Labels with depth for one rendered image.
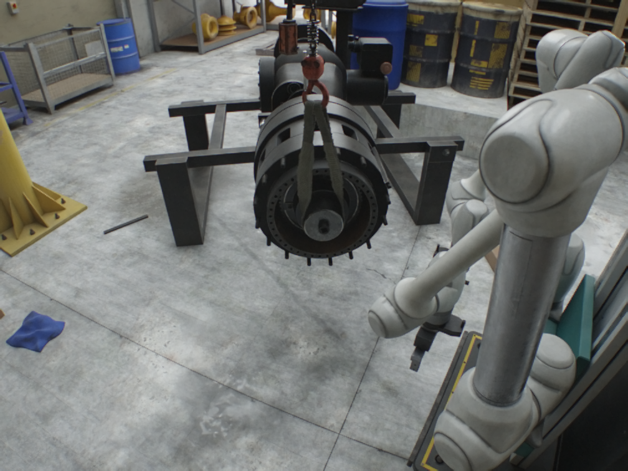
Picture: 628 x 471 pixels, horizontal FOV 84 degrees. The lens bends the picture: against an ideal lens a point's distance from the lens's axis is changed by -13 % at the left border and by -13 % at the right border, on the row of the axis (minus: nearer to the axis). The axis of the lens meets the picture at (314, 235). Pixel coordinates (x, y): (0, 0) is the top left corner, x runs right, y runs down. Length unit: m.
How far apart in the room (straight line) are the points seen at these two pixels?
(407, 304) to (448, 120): 3.20
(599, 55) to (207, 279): 2.19
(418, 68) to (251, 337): 3.29
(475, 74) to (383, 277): 2.60
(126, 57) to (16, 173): 4.46
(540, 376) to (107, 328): 2.11
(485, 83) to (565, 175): 3.92
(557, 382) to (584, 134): 0.60
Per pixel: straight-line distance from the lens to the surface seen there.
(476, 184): 1.35
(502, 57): 4.41
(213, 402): 1.97
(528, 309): 0.66
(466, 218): 1.23
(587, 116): 0.55
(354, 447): 1.83
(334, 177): 1.33
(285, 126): 1.62
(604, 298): 1.32
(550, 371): 0.97
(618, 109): 0.65
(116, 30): 7.44
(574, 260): 1.36
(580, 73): 1.12
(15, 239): 3.48
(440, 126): 4.01
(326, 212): 1.37
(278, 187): 1.38
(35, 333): 2.56
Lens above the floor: 1.69
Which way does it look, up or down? 38 degrees down
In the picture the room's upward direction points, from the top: straight up
